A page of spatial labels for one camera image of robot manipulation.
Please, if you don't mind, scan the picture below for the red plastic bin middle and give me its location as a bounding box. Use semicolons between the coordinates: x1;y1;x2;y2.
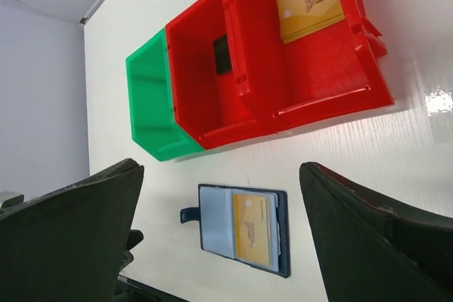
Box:
166;0;274;149

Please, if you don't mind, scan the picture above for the red plastic bin right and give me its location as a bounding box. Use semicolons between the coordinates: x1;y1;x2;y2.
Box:
227;0;394;131

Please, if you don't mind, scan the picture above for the gold card sleeve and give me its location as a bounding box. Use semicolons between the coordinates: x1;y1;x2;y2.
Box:
275;0;345;40
280;14;345;44

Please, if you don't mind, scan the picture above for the gold VIP card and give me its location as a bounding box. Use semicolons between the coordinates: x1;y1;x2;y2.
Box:
234;193;272;267

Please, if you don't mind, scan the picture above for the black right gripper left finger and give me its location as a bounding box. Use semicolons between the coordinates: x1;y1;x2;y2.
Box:
1;158;144;301

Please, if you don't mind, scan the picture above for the red plastic bin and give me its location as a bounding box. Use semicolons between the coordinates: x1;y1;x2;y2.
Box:
166;0;274;149
227;0;394;131

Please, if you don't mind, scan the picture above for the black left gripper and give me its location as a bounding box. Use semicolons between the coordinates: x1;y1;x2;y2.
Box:
116;229;144;274

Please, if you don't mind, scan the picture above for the black card in red bin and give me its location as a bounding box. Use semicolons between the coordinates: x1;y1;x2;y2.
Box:
213;35;232;75

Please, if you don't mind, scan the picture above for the blue leather card holder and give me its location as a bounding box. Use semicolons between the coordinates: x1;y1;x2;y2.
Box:
180;184;291;278

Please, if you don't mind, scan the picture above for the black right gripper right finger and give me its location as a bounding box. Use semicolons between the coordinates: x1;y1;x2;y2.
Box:
299;162;452;301

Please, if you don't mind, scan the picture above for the green plastic bin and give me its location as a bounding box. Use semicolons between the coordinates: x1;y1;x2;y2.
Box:
125;29;205;161

